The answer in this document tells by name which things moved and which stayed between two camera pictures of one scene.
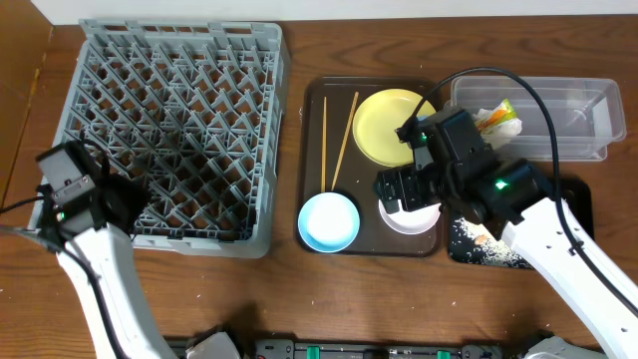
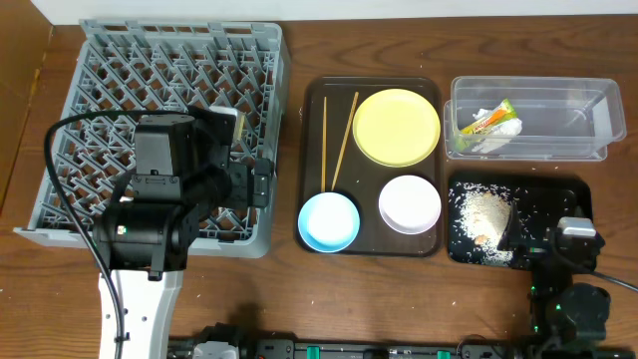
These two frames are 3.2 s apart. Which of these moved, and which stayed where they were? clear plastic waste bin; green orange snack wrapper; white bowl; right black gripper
Moved: right black gripper
Stayed: clear plastic waste bin; green orange snack wrapper; white bowl
